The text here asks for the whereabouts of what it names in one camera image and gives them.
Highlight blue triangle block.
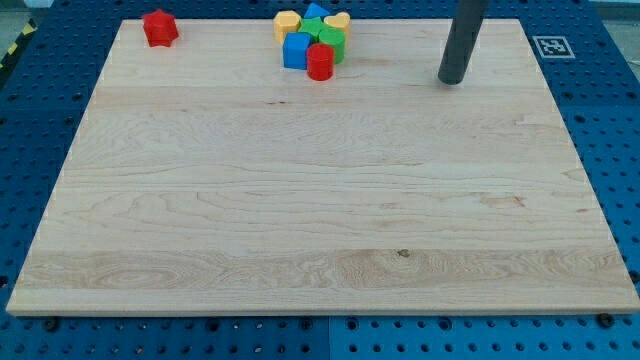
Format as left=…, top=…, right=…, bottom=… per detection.
left=304, top=2, right=330, bottom=19

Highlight black bolt front left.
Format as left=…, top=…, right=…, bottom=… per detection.
left=42, top=317, right=60, bottom=333

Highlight yellow heart block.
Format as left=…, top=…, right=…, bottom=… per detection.
left=324, top=12, right=351, bottom=39

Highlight blue cube block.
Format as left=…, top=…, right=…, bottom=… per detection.
left=282, top=32, right=312, bottom=70

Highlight light wooden board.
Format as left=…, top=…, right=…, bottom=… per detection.
left=7, top=19, right=639, bottom=317

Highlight black bolt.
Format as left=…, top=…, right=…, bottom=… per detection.
left=42, top=317, right=60, bottom=333
left=596, top=313, right=615, bottom=329

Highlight red star block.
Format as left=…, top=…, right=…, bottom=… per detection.
left=142, top=9, right=179, bottom=47

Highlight white fiducial marker tag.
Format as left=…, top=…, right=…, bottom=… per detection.
left=532, top=35, right=575, bottom=59

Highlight yellow black hazard tape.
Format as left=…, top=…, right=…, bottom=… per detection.
left=1, top=18, right=38, bottom=72

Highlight red cylinder block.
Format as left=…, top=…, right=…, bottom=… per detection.
left=306, top=43, right=335, bottom=81

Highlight black bolt front right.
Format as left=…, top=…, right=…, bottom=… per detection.
left=596, top=313, right=615, bottom=329

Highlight green star block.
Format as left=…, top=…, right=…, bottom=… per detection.
left=298, top=17, right=325, bottom=43

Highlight dark grey cylindrical robot rod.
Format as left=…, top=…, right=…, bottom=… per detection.
left=438, top=0, right=489, bottom=85

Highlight green cylinder block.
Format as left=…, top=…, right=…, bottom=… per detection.
left=318, top=28, right=346, bottom=64

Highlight yellow hexagon block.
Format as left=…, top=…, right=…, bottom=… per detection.
left=272, top=10, right=301, bottom=44

